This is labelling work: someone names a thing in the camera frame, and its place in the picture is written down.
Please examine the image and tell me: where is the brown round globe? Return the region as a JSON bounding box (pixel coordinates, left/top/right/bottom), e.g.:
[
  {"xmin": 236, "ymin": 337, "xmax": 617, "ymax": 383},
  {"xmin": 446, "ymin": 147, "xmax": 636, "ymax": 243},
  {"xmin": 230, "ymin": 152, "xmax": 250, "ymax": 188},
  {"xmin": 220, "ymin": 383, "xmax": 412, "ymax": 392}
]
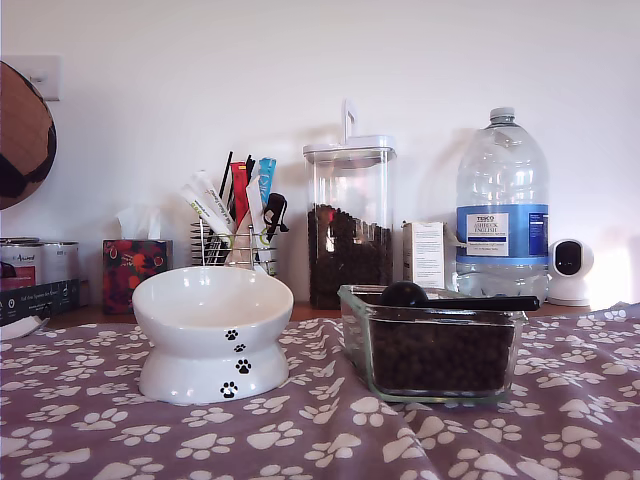
[{"xmin": 0, "ymin": 60, "xmax": 58, "ymax": 211}]

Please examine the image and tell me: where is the white sachet black print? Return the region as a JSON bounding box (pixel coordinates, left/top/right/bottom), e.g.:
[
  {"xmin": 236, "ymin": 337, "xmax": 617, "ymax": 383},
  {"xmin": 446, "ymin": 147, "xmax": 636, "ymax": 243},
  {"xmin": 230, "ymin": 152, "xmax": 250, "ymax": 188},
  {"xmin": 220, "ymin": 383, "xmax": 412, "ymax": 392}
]
[{"xmin": 192, "ymin": 169, "xmax": 236, "ymax": 234}]

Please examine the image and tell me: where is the chrome wire holder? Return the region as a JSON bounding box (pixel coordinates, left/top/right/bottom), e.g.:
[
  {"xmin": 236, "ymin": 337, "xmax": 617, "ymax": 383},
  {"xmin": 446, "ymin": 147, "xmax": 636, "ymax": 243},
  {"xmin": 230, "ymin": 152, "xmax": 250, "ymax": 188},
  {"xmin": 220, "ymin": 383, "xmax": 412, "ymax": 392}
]
[{"xmin": 189, "ymin": 219, "xmax": 279, "ymax": 276}]

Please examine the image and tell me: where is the red stick sachet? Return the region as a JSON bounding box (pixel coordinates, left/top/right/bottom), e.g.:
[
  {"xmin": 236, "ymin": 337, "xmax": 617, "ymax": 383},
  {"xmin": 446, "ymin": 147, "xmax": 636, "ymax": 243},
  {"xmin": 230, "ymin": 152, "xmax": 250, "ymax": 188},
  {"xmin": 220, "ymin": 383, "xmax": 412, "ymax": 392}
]
[{"xmin": 230, "ymin": 159, "xmax": 253, "ymax": 229}]

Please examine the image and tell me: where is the white sachet green print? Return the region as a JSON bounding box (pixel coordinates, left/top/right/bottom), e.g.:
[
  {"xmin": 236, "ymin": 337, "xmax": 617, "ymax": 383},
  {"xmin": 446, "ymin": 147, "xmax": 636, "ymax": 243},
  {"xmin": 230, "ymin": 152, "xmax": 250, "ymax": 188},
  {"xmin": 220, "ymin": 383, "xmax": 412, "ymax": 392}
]
[{"xmin": 180, "ymin": 182, "xmax": 232, "ymax": 236}]

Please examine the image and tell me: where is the black plastic measuring scoop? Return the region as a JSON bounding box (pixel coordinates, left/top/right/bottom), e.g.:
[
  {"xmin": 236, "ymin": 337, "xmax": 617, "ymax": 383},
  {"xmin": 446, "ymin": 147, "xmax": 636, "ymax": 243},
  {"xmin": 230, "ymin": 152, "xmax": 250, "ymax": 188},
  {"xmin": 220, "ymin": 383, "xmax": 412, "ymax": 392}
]
[{"xmin": 378, "ymin": 281, "xmax": 541, "ymax": 312}]

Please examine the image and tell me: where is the tin can pink label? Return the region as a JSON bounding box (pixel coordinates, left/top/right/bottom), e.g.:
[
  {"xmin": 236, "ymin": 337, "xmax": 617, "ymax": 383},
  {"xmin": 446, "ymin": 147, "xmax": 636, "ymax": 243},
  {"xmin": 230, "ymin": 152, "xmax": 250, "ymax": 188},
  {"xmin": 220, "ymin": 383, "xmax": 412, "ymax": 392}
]
[{"xmin": 0, "ymin": 238, "xmax": 44, "ymax": 291}]

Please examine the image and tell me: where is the purple paw-print cloth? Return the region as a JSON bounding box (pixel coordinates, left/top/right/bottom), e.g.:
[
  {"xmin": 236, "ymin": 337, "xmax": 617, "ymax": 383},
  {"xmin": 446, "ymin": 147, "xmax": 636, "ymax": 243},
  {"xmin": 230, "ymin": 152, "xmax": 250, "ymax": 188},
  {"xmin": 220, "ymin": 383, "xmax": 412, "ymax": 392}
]
[{"xmin": 0, "ymin": 301, "xmax": 640, "ymax": 480}]

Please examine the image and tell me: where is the white wall switch plate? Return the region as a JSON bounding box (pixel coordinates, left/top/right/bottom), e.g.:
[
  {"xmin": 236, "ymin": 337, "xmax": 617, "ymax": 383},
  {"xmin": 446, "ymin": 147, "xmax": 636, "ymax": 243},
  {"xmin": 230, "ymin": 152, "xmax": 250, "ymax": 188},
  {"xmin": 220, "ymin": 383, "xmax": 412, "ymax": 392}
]
[{"xmin": 22, "ymin": 53, "xmax": 64, "ymax": 102}]

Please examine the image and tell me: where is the dry brown cat kibble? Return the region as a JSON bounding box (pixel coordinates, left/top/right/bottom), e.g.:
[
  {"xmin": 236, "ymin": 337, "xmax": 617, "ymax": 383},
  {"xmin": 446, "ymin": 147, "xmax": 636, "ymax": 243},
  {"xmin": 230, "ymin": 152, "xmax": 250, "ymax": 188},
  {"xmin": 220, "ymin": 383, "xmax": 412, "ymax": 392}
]
[{"xmin": 370, "ymin": 315, "xmax": 518, "ymax": 394}]

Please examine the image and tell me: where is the blue stick sachet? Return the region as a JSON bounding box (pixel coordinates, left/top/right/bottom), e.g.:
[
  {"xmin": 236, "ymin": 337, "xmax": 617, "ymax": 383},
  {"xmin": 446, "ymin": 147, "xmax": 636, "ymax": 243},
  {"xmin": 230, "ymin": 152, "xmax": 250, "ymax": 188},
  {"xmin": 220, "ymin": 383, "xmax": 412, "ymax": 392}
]
[{"xmin": 257, "ymin": 156, "xmax": 279, "ymax": 211}]

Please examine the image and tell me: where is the floral tissue box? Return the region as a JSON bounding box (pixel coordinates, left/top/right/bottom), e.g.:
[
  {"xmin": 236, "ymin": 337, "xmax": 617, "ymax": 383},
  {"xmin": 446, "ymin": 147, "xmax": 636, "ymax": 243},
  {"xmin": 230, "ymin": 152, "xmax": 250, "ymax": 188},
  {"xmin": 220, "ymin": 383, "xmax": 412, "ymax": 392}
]
[{"xmin": 102, "ymin": 204, "xmax": 174, "ymax": 315}]

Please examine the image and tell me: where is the white flat dish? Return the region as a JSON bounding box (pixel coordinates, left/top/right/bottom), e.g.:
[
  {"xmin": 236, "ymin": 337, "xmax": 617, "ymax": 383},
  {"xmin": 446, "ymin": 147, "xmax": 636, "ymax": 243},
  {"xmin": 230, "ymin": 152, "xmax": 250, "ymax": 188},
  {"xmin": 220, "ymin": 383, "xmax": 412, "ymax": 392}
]
[{"xmin": 0, "ymin": 314, "xmax": 51, "ymax": 342}]

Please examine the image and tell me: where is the tin can white label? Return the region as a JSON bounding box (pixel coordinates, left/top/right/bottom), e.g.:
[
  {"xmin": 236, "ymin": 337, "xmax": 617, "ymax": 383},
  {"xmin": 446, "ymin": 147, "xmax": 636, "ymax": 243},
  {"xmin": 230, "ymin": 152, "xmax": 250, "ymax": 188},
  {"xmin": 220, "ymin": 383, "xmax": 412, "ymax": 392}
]
[{"xmin": 42, "ymin": 241, "xmax": 80, "ymax": 284}]

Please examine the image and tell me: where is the clear rectangular glass dish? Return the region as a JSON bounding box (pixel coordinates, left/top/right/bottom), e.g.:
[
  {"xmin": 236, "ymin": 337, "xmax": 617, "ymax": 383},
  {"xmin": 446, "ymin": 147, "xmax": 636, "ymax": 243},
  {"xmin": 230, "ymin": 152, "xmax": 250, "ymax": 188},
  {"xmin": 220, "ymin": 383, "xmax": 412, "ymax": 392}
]
[{"xmin": 338, "ymin": 283, "xmax": 530, "ymax": 404}]

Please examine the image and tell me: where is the large water bottle blue label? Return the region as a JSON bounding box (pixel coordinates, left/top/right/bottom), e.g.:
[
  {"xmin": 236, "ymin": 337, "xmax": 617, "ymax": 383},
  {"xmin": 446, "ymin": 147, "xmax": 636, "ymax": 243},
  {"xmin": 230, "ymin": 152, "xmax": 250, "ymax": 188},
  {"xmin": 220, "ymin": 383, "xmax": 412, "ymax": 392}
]
[{"xmin": 455, "ymin": 106, "xmax": 551, "ymax": 309}]

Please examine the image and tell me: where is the white ceramic paw-print cat bowl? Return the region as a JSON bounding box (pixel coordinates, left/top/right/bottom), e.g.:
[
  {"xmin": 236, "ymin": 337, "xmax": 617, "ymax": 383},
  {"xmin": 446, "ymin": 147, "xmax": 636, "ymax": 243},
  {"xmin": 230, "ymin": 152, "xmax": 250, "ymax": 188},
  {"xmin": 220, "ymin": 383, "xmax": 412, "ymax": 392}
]
[{"xmin": 131, "ymin": 265, "xmax": 295, "ymax": 405}]

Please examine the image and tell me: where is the thin black stick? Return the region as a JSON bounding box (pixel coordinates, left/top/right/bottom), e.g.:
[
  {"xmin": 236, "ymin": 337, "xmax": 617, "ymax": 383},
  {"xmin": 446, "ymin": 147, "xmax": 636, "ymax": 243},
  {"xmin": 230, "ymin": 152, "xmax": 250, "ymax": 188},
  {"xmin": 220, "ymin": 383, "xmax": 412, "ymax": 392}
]
[{"xmin": 217, "ymin": 150, "xmax": 236, "ymax": 211}]

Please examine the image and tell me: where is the small white carton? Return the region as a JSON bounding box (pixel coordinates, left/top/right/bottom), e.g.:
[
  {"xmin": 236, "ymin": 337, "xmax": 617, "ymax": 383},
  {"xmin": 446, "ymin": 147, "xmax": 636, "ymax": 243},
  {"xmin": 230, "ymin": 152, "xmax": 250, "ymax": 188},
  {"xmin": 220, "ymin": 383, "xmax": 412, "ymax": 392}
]
[{"xmin": 402, "ymin": 220, "xmax": 448, "ymax": 290}]

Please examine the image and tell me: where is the dark green cardboard box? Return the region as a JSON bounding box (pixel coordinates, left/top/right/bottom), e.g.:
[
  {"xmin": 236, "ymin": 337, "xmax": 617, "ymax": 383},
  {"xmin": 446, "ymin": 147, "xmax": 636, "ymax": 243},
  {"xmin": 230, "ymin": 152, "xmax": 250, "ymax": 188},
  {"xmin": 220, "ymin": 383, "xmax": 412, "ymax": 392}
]
[{"xmin": 0, "ymin": 278, "xmax": 81, "ymax": 326}]

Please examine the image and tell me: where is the small white round camera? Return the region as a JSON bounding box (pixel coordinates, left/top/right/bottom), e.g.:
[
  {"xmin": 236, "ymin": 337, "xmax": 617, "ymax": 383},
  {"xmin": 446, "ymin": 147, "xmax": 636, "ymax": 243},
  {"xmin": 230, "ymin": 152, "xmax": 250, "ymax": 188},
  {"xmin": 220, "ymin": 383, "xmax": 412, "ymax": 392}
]
[{"xmin": 547, "ymin": 238, "xmax": 596, "ymax": 307}]

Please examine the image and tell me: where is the clear kibble jar white lid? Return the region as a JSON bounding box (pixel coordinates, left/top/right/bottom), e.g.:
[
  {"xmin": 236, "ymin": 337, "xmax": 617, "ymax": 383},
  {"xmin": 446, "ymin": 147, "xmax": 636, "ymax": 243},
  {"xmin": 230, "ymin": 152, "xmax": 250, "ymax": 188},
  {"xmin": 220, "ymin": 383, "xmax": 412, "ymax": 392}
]
[{"xmin": 302, "ymin": 98, "xmax": 399, "ymax": 310}]

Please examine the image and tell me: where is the plain white stick sachet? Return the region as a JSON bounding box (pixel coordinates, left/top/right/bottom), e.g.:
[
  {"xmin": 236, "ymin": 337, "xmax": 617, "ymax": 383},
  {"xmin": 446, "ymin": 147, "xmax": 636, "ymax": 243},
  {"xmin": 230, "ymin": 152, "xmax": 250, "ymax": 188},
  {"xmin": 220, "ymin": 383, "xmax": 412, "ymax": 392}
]
[{"xmin": 244, "ymin": 173, "xmax": 269, "ymax": 274}]

